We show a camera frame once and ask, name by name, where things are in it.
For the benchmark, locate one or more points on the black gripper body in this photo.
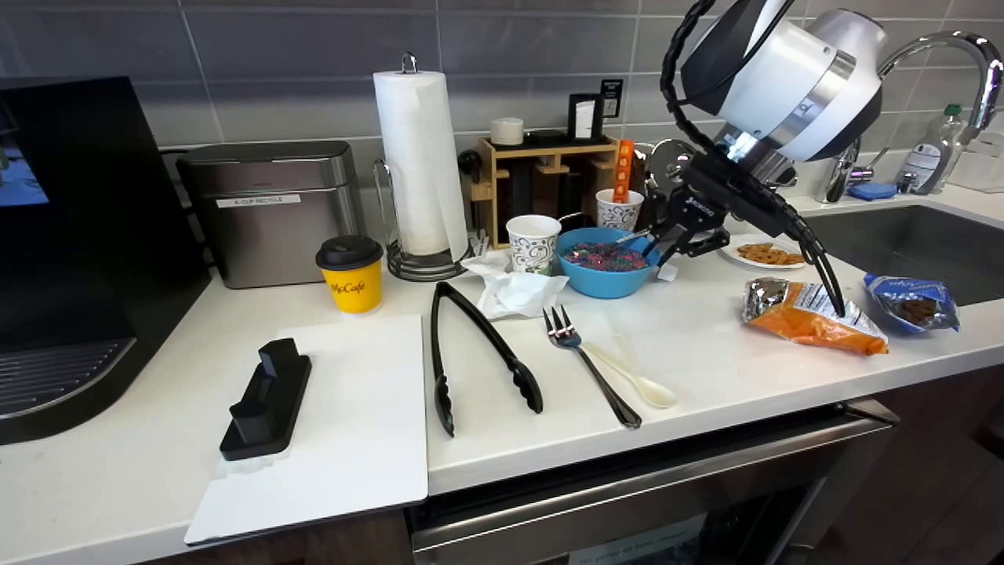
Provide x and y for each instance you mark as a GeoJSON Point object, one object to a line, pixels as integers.
{"type": "Point", "coordinates": [694, 209]}

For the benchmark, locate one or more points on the blue plastic bowl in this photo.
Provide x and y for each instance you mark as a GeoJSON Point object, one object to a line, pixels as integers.
{"type": "Point", "coordinates": [599, 280]}

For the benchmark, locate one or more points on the tall patterned paper cup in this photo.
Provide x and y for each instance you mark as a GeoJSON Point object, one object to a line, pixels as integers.
{"type": "Point", "coordinates": [617, 210]}

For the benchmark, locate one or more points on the colorful candy sprinkles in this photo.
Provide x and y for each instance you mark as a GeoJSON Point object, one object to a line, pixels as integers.
{"type": "Point", "coordinates": [599, 255]}

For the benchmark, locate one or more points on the dark round coffee machine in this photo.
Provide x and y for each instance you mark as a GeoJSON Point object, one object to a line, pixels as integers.
{"type": "Point", "coordinates": [664, 162]}

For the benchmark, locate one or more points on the small white plate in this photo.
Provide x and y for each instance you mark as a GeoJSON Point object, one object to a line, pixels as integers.
{"type": "Point", "coordinates": [739, 259]}

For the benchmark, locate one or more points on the orange stick item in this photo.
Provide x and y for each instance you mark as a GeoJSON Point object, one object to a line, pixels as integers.
{"type": "Point", "coordinates": [621, 168]}

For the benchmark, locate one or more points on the brown snack pieces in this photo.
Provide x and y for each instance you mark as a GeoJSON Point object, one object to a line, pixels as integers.
{"type": "Point", "coordinates": [772, 253]}

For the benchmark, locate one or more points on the short patterned paper cup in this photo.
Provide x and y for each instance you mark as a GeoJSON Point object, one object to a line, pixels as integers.
{"type": "Point", "coordinates": [534, 247]}

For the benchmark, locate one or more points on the wooden pod organizer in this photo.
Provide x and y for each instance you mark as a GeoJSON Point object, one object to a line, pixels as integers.
{"type": "Point", "coordinates": [542, 182]}

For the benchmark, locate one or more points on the white plastic spoon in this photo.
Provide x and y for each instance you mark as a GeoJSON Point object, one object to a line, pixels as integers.
{"type": "Point", "coordinates": [642, 385]}

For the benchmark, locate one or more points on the metal fork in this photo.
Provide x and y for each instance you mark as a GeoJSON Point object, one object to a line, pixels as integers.
{"type": "Point", "coordinates": [598, 379]}

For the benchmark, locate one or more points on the crumpled white napkin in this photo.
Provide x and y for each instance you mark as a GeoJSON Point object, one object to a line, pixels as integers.
{"type": "Point", "coordinates": [515, 296]}

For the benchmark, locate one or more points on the orange snack bag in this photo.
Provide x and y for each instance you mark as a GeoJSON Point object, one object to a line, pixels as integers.
{"type": "Point", "coordinates": [809, 331]}

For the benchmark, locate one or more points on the blue sponge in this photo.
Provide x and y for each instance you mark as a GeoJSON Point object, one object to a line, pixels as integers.
{"type": "Point", "coordinates": [872, 194]}

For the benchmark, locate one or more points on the black plastic tongs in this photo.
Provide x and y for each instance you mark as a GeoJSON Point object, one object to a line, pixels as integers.
{"type": "Point", "coordinates": [487, 335]}

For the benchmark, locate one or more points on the small white cup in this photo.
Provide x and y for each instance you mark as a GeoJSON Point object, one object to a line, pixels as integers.
{"type": "Point", "coordinates": [505, 131]}

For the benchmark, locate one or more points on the stainless steel sink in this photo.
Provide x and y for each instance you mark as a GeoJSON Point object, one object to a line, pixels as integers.
{"type": "Point", "coordinates": [921, 253]}

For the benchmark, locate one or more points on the clear soap bottle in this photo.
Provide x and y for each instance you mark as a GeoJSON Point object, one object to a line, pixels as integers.
{"type": "Point", "coordinates": [927, 162]}

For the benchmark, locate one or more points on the blue snack bag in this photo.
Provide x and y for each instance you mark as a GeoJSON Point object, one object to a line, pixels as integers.
{"type": "Point", "coordinates": [911, 307]}

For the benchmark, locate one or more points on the metal paper towel holder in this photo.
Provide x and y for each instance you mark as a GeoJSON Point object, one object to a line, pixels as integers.
{"type": "Point", "coordinates": [418, 268]}

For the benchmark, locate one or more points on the stainless steel dishwasher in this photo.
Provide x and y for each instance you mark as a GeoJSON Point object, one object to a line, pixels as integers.
{"type": "Point", "coordinates": [628, 502]}

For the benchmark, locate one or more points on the white paper towel roll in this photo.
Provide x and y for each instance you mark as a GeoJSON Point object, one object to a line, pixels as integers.
{"type": "Point", "coordinates": [418, 158]}

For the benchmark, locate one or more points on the yellow cup with black lid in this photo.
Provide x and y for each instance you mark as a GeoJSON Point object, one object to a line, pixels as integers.
{"type": "Point", "coordinates": [351, 283]}

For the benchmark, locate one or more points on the tall chrome faucet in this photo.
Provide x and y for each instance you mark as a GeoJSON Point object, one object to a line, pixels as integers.
{"type": "Point", "coordinates": [984, 72]}

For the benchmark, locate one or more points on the white cutting board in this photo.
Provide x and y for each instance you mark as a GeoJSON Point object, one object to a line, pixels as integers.
{"type": "Point", "coordinates": [356, 417]}

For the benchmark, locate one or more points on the stainless steel bin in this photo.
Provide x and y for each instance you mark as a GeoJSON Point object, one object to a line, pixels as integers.
{"type": "Point", "coordinates": [270, 221]}

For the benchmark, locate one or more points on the black plastic block holder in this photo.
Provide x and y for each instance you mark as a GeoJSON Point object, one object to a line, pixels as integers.
{"type": "Point", "coordinates": [268, 410]}

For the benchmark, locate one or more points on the large black appliance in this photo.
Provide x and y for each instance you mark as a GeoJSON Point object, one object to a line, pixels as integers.
{"type": "Point", "coordinates": [81, 229]}

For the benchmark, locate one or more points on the black wall outlet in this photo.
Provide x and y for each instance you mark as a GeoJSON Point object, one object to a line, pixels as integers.
{"type": "Point", "coordinates": [612, 99]}

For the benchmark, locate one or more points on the small black picture frame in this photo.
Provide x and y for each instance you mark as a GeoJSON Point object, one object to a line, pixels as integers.
{"type": "Point", "coordinates": [585, 118]}

